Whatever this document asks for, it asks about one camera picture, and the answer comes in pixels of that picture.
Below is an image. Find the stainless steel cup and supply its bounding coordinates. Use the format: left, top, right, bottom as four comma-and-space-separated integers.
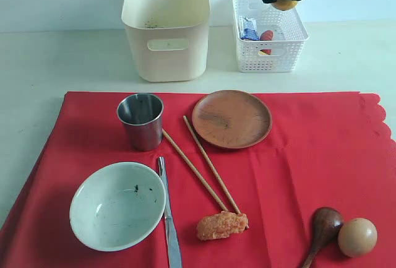
116, 93, 165, 151

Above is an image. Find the metal table knife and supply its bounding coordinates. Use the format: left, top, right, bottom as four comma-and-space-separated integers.
158, 157, 183, 268

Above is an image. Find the red sausage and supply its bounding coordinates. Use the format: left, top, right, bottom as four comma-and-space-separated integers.
260, 30, 273, 55

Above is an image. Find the fried chicken piece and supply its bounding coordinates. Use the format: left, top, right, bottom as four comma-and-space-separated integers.
196, 211, 248, 241

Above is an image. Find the white perforated plastic basket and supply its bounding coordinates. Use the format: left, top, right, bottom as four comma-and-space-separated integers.
232, 0, 308, 73

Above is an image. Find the brown wooden plate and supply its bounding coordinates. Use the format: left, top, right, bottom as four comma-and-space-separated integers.
191, 90, 272, 150

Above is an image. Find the dark wooden spoon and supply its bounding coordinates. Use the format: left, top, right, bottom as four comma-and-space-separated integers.
301, 207, 344, 267

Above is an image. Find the wooden chopstick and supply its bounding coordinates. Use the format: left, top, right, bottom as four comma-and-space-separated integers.
183, 115, 241, 214
162, 129, 228, 211

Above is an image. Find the blue white milk carton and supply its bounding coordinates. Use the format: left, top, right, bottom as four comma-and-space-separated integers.
239, 16, 260, 41

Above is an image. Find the right wooden chopstick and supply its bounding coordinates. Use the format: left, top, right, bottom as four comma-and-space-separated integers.
183, 115, 241, 214

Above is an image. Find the left wooden chopstick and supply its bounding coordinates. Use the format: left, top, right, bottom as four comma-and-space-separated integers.
162, 129, 228, 211

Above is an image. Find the pale green bowl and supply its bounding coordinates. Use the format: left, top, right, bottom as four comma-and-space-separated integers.
69, 162, 166, 252

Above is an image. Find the brown egg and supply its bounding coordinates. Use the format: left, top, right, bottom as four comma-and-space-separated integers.
337, 218, 378, 258

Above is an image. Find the cream plastic bin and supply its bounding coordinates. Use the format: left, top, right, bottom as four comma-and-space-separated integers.
121, 0, 210, 82

